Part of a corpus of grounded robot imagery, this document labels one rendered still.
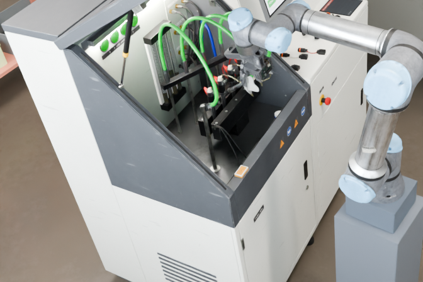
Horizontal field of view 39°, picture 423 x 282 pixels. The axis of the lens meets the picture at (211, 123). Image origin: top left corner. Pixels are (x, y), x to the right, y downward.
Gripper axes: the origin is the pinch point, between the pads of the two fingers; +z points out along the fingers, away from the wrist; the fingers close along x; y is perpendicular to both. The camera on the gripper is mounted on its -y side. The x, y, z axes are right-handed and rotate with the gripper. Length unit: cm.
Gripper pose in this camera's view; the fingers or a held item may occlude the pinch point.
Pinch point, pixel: (255, 82)
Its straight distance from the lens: 207.1
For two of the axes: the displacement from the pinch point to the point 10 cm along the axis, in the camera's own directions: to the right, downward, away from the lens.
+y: 7.6, 4.0, -5.0
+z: 2.5, 5.4, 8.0
